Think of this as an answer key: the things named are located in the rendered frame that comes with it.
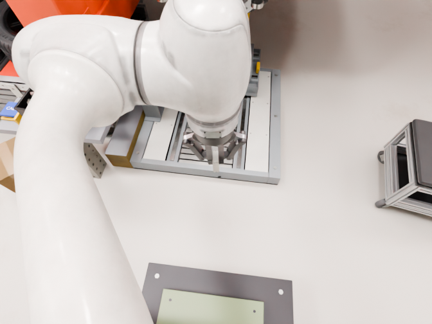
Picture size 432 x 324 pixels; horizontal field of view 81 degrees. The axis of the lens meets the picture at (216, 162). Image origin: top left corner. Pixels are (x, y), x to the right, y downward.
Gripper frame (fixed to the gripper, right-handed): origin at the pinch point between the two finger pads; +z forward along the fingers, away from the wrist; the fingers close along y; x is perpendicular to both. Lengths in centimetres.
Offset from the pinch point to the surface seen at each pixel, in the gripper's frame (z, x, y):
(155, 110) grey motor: 64, 57, -36
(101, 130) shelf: 28, 25, -45
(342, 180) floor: 75, 18, 67
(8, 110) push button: 25, 33, -83
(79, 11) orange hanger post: 2, 57, -47
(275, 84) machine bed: 76, 84, 37
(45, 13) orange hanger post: -4, 49, -52
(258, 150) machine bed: 69, 34, 21
